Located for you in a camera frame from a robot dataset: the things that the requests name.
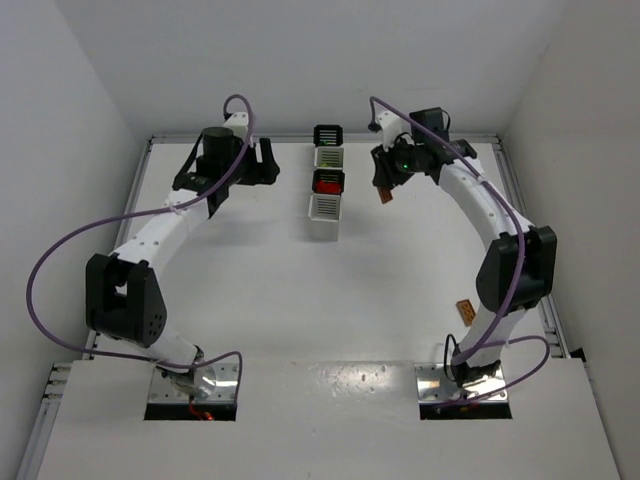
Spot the red white flower lego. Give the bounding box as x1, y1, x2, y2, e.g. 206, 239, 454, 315
314, 181, 343, 195

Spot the orange lego plate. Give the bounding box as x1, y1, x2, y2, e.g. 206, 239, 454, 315
456, 299, 477, 327
377, 187, 393, 205

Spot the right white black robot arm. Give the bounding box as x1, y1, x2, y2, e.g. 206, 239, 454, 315
369, 108, 557, 385

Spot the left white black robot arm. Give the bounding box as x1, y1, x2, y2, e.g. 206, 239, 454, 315
85, 126, 280, 378

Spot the far white slatted container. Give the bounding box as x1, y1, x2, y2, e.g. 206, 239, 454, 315
314, 146, 344, 170

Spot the white slatted container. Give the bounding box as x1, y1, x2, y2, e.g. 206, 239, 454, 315
314, 146, 344, 170
308, 193, 341, 241

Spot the near black slatted container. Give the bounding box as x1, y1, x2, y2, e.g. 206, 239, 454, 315
312, 169, 345, 195

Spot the black slatted container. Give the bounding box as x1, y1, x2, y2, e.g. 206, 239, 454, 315
313, 124, 343, 148
312, 169, 345, 195

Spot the far black slatted container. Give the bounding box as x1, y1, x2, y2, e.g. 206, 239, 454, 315
313, 124, 343, 148

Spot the near white slatted container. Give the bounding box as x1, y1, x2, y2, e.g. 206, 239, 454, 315
308, 193, 341, 241

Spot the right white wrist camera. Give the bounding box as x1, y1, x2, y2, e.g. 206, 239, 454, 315
368, 110, 405, 151

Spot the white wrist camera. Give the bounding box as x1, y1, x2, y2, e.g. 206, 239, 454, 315
223, 112, 253, 144
368, 110, 405, 151

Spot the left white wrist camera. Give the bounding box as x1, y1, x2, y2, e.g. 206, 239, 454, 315
223, 112, 253, 144

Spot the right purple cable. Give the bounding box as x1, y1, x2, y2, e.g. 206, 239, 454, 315
368, 95, 551, 409

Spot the purple cable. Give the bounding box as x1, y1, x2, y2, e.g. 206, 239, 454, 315
368, 95, 551, 409
25, 94, 257, 396

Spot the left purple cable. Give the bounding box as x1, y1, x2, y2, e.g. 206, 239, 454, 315
25, 94, 257, 396

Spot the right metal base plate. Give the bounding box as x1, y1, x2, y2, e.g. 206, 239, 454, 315
414, 363, 507, 405

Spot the metal base plate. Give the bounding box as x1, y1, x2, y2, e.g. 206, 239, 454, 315
148, 363, 240, 405
414, 363, 507, 405

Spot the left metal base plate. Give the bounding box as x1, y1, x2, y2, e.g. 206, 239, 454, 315
148, 363, 240, 405

